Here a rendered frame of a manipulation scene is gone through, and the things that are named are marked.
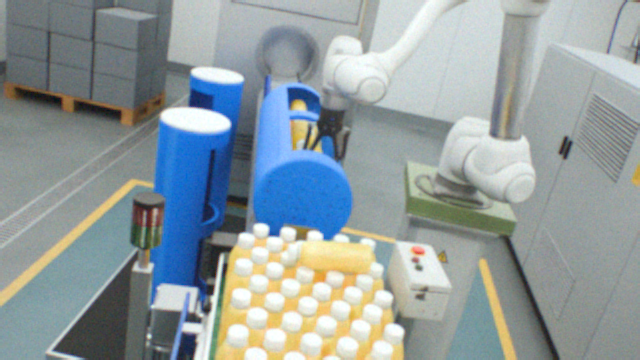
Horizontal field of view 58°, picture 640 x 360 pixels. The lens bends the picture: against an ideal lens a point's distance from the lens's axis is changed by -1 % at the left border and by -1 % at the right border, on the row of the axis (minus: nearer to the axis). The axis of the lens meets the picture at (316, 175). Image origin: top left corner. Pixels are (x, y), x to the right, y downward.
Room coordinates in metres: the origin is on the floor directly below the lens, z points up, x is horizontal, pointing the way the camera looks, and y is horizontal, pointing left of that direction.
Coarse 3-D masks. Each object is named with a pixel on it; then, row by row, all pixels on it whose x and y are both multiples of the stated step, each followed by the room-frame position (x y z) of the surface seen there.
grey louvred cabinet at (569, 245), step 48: (576, 48) 4.33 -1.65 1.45; (576, 96) 3.53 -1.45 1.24; (624, 96) 2.90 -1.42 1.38; (576, 144) 3.26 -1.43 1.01; (624, 144) 2.70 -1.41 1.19; (576, 192) 3.02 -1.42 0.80; (624, 192) 2.52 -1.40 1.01; (528, 240) 3.45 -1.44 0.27; (576, 240) 2.80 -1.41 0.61; (624, 240) 2.36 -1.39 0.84; (528, 288) 3.25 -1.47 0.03; (576, 288) 2.59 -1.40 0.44; (624, 288) 2.30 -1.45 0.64; (576, 336) 2.40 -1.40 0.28; (624, 336) 2.29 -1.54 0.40
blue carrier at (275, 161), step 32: (288, 96) 2.35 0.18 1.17; (320, 96) 2.34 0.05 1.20; (288, 128) 1.76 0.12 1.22; (256, 160) 1.74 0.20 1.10; (288, 160) 1.49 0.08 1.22; (320, 160) 1.51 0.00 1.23; (256, 192) 1.48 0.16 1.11; (288, 192) 1.49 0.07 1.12; (320, 192) 1.50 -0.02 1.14; (320, 224) 1.51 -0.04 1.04
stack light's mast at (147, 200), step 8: (144, 192) 1.04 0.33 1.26; (152, 192) 1.04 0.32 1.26; (136, 200) 1.00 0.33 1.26; (144, 200) 1.00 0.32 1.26; (152, 200) 1.01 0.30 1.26; (160, 200) 1.02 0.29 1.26; (144, 208) 0.99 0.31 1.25; (152, 208) 0.99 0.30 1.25; (144, 256) 1.01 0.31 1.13; (144, 264) 1.01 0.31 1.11
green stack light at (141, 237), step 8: (160, 224) 1.01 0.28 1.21; (136, 232) 0.99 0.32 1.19; (144, 232) 0.99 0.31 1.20; (152, 232) 0.99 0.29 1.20; (160, 232) 1.01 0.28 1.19; (136, 240) 0.99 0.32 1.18; (144, 240) 0.99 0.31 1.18; (152, 240) 0.99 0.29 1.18; (160, 240) 1.01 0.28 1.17; (144, 248) 0.99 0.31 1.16; (152, 248) 1.00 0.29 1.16
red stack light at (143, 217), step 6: (132, 204) 1.00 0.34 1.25; (132, 210) 1.00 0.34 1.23; (138, 210) 0.99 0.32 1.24; (144, 210) 0.99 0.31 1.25; (150, 210) 0.99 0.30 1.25; (156, 210) 1.00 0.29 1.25; (162, 210) 1.01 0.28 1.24; (132, 216) 1.00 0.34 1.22; (138, 216) 0.99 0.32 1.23; (144, 216) 0.99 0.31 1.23; (150, 216) 0.99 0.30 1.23; (156, 216) 1.00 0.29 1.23; (162, 216) 1.01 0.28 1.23; (138, 222) 0.99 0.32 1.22; (144, 222) 0.99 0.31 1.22; (150, 222) 0.99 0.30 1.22; (156, 222) 1.00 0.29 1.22; (162, 222) 1.01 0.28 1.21
